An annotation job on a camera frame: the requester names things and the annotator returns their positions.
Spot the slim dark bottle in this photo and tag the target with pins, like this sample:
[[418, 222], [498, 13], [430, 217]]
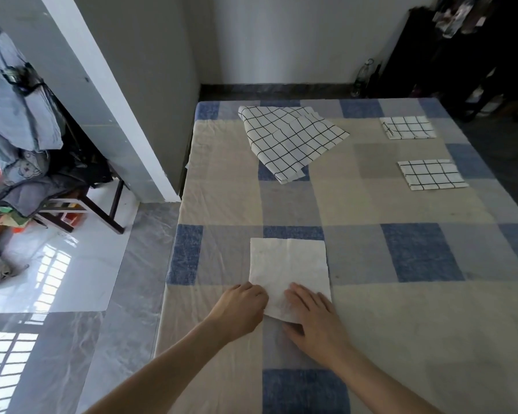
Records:
[[376, 79]]

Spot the plain white cloth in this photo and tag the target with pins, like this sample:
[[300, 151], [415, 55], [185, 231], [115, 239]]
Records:
[[285, 263]]

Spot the person's left forearm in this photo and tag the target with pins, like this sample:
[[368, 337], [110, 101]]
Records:
[[155, 379]]

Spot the dark wooden chair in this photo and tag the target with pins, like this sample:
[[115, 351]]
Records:
[[99, 211]]

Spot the person's right hand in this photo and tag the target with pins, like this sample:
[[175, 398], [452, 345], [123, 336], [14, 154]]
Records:
[[319, 327]]

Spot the person's right forearm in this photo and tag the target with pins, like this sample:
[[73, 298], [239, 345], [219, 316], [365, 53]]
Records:
[[380, 388]]

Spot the black low table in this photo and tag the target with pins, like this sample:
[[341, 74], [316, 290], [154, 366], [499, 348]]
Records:
[[436, 60]]

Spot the clear glass bottle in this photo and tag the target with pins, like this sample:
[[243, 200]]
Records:
[[361, 79]]

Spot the blue-grey hanging garment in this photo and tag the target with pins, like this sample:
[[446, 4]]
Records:
[[17, 112]]

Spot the heap of dark clothes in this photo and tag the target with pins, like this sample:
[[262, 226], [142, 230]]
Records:
[[39, 189]]

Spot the person's left hand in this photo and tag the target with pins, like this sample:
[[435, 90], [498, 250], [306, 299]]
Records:
[[239, 312]]

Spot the blue beige plaid tablecloth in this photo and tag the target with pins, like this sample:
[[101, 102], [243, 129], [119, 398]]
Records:
[[371, 254]]

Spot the white black-checked cloth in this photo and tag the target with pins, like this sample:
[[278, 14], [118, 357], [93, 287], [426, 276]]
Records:
[[408, 127], [431, 174], [289, 137]]

